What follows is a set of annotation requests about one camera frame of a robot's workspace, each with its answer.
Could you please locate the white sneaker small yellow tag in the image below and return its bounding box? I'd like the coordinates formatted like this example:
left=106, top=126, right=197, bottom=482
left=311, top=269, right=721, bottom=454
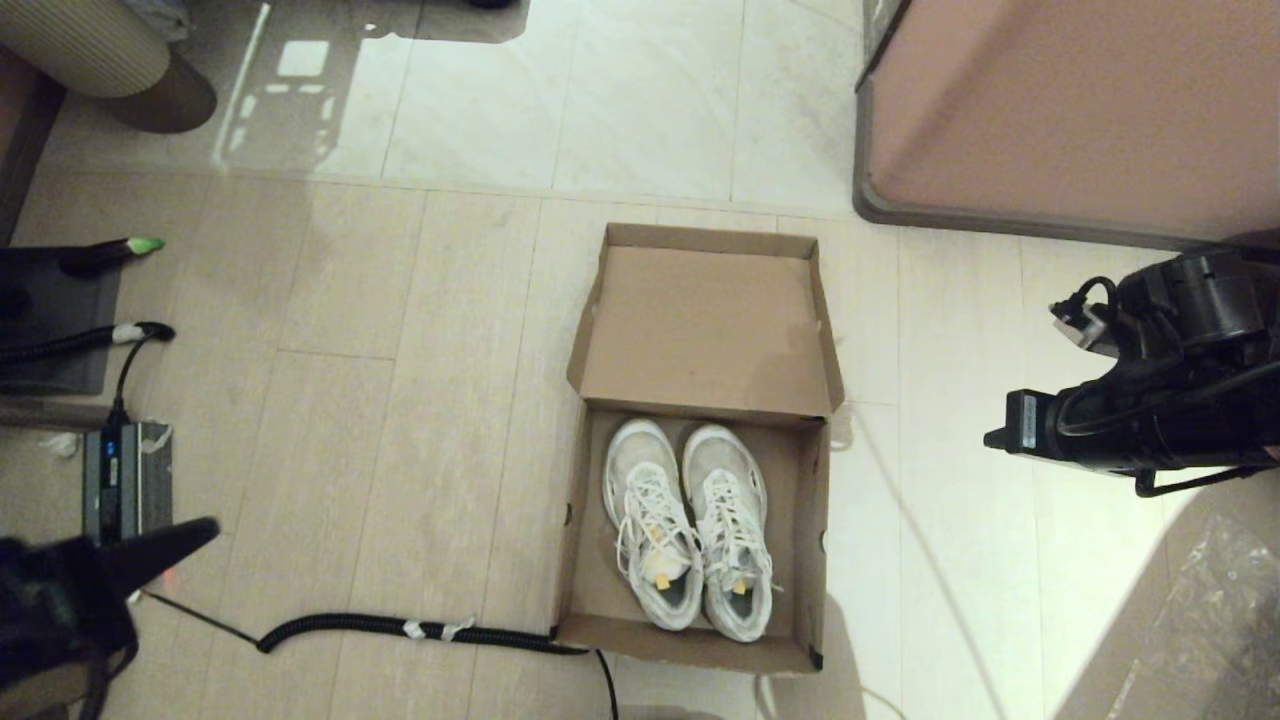
left=682, top=423, right=777, bottom=644

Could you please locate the brown cardboard shoe box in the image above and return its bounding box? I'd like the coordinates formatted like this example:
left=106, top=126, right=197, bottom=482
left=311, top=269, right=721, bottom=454
left=554, top=222, right=847, bottom=677

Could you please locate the white sneaker large yellow tag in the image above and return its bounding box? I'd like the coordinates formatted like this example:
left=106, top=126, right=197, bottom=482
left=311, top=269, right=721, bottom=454
left=602, top=417, right=706, bottom=632

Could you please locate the grey metal power inverter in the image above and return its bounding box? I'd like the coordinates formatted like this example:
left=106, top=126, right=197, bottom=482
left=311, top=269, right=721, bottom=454
left=81, top=419, right=174, bottom=547

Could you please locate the clear crinkled plastic sheet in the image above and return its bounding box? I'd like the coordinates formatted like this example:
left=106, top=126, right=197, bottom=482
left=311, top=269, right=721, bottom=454
left=1058, top=510, right=1280, bottom=720

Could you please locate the black floor mat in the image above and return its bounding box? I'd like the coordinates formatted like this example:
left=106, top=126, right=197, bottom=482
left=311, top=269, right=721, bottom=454
left=0, top=245, right=122, bottom=397

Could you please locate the black stick green tip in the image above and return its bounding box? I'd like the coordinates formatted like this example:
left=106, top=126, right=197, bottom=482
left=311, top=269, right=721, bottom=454
left=58, top=234, right=167, bottom=278

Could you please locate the large pink cabinet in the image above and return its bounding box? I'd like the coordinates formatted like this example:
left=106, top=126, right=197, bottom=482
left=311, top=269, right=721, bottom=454
left=854, top=0, right=1280, bottom=253

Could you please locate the dark brown wooden furniture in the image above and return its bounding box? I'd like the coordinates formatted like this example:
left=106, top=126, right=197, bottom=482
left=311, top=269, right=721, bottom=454
left=0, top=45, right=67, bottom=243

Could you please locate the beige ribbed round pouf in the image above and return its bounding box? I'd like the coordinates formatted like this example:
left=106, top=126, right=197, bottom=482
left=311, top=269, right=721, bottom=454
left=0, top=0, right=219, bottom=135

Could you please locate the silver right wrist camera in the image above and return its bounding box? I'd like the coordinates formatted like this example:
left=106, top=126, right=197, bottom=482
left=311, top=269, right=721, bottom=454
left=1049, top=299, right=1112, bottom=350

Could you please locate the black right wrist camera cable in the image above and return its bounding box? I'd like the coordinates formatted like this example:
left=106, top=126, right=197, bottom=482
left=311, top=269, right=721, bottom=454
left=1052, top=275, right=1125, bottom=331

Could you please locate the black coiled cable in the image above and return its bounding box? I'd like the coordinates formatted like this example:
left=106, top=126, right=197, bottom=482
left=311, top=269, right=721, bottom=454
left=140, top=587, right=621, bottom=720

